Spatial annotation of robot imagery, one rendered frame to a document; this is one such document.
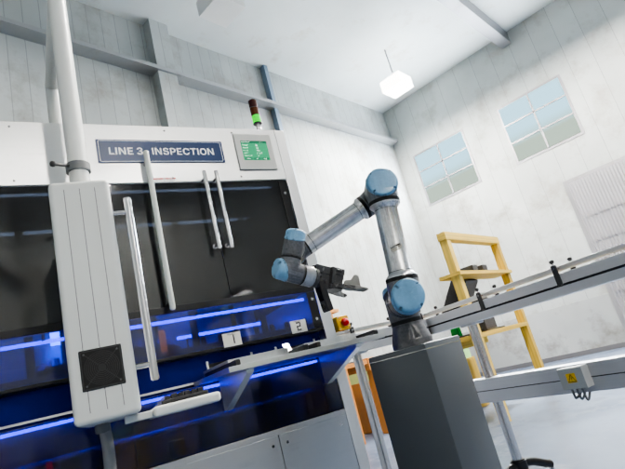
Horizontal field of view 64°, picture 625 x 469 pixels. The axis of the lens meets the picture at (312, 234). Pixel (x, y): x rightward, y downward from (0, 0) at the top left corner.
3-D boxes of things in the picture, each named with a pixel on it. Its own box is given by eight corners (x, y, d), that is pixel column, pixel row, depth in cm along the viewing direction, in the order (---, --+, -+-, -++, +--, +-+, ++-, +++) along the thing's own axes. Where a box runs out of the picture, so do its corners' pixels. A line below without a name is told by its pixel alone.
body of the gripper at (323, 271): (347, 270, 187) (319, 261, 182) (345, 291, 184) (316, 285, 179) (336, 274, 193) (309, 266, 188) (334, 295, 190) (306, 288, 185)
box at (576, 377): (563, 390, 218) (555, 369, 220) (570, 387, 220) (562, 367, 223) (588, 387, 208) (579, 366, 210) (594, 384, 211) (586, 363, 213)
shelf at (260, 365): (194, 386, 216) (193, 381, 216) (330, 355, 251) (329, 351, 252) (230, 372, 176) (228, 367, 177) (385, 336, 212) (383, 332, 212)
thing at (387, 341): (332, 357, 252) (325, 327, 257) (318, 362, 265) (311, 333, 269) (432, 333, 287) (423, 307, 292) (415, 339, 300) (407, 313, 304)
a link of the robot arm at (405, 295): (422, 314, 181) (390, 177, 196) (431, 309, 167) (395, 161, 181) (390, 320, 181) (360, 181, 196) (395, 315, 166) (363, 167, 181)
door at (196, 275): (125, 313, 207) (106, 184, 223) (230, 297, 231) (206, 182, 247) (125, 313, 207) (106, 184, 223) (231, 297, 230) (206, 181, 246)
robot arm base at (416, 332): (441, 339, 185) (432, 313, 187) (419, 344, 174) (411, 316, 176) (407, 348, 194) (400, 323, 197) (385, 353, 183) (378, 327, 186)
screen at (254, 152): (239, 170, 256) (232, 134, 262) (277, 169, 267) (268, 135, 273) (240, 168, 255) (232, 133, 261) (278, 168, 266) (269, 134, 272)
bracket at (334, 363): (325, 384, 235) (318, 356, 239) (330, 382, 237) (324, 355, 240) (364, 375, 207) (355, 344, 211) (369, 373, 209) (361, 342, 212)
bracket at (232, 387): (224, 411, 210) (219, 380, 213) (231, 409, 211) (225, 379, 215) (253, 405, 182) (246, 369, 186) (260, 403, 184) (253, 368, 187)
